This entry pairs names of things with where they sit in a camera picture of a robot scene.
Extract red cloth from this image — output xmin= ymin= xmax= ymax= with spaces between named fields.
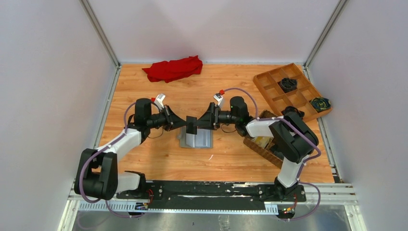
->
xmin=142 ymin=55 xmax=203 ymax=83

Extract blue yellow rolled tie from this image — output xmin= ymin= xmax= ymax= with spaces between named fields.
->
xmin=309 ymin=97 xmax=331 ymax=113

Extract dark brown rolled belt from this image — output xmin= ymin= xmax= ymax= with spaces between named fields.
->
xmin=281 ymin=106 xmax=305 ymax=118

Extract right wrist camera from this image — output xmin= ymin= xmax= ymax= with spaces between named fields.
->
xmin=213 ymin=90 xmax=225 ymax=108

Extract wooden compartment tray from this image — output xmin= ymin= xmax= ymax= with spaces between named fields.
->
xmin=253 ymin=63 xmax=332 ymax=122

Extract aluminium frame rail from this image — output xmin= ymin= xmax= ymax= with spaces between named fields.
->
xmin=66 ymin=180 xmax=357 ymax=217

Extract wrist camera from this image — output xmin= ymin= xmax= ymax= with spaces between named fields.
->
xmin=213 ymin=90 xmax=225 ymax=108
xmin=151 ymin=93 xmax=166 ymax=110

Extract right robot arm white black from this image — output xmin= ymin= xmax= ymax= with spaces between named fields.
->
xmin=187 ymin=96 xmax=319 ymax=199

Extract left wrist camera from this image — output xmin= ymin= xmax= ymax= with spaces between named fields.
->
xmin=151 ymin=93 xmax=166 ymax=110

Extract woven wicker basket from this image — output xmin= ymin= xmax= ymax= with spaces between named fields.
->
xmin=243 ymin=110 xmax=284 ymax=169

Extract black credit card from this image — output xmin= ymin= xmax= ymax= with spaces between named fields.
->
xmin=186 ymin=116 xmax=198 ymax=135

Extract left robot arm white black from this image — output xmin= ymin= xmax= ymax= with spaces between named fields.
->
xmin=74 ymin=98 xmax=187 ymax=203

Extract cards in basket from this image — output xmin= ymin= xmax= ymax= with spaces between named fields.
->
xmin=251 ymin=137 xmax=273 ymax=149

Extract black rolled belt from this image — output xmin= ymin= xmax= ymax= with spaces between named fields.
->
xmin=278 ymin=77 xmax=298 ymax=93

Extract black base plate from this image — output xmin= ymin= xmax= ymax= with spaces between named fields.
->
xmin=116 ymin=180 xmax=306 ymax=211

